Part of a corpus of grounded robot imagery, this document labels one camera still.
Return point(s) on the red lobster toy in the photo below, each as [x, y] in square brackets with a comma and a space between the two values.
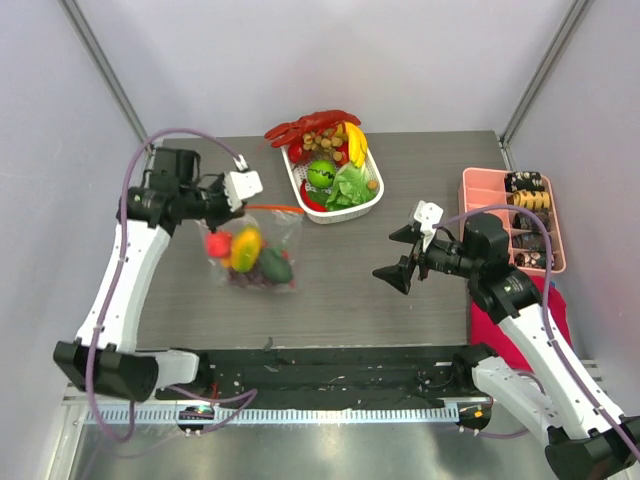
[289, 132]

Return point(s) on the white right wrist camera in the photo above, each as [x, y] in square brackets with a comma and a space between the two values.
[423, 220]

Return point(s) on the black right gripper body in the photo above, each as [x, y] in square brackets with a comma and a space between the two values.
[415, 259]

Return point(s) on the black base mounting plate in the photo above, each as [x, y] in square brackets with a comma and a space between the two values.
[331, 379]

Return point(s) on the white slotted cable duct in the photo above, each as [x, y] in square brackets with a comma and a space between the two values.
[186, 414]

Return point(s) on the dark patterned rolled sock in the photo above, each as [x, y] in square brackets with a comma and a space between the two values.
[537, 221]

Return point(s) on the orange yellow mango toy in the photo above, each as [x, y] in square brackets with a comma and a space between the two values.
[245, 249]

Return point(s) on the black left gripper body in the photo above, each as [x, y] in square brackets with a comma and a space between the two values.
[217, 208]

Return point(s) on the aluminium frame rail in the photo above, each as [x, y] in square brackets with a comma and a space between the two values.
[102, 64]

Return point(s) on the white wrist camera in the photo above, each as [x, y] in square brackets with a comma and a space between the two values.
[241, 185]
[423, 220]

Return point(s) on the pink plastic organizer tray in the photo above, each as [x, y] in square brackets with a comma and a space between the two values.
[484, 187]

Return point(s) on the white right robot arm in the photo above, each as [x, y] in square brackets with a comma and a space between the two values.
[584, 434]

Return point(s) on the red folded cloth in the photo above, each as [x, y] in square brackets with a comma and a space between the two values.
[482, 330]

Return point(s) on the black floral rolled sock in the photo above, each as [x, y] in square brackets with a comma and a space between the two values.
[523, 181]

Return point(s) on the yellow black rolled sock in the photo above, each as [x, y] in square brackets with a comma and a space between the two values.
[530, 200]

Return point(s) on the red apple toy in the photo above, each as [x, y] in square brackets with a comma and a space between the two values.
[218, 245]

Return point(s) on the yellow banana bunch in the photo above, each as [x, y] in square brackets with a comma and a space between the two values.
[357, 144]

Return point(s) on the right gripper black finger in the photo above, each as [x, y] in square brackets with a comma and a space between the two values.
[399, 275]
[408, 234]

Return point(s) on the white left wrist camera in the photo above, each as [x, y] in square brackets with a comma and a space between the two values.
[241, 185]

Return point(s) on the green lettuce toy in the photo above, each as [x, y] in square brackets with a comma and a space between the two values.
[350, 189]

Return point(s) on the white plastic fruit basket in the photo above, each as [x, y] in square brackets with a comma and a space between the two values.
[297, 176]

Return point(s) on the clear zip bag orange zipper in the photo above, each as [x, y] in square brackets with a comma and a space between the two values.
[281, 229]

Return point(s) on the dark brown rolled sock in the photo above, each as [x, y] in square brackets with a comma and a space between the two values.
[530, 241]

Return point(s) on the purple grape bunch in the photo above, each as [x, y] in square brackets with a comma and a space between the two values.
[251, 279]

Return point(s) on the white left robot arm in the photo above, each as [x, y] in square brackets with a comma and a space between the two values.
[103, 356]

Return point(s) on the black white rolled sock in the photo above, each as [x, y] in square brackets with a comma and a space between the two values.
[534, 260]

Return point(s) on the brown longan cluster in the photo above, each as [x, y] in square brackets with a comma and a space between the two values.
[327, 141]

